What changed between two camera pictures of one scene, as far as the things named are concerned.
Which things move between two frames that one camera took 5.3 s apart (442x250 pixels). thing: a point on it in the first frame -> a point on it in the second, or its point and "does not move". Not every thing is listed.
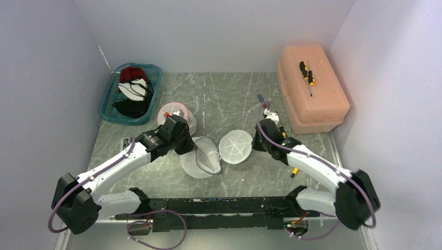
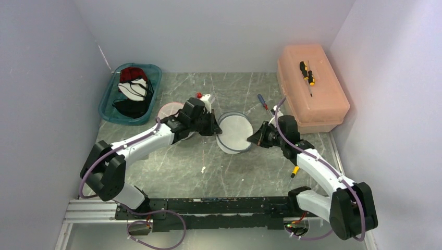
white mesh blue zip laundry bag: [235, 147] -> [236, 128]
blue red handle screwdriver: [265, 103] does not move
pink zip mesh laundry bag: [167, 110] does not move
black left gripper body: [183, 144] -> [203, 125]
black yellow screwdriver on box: [307, 75] does not move
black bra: [132, 108] does not move
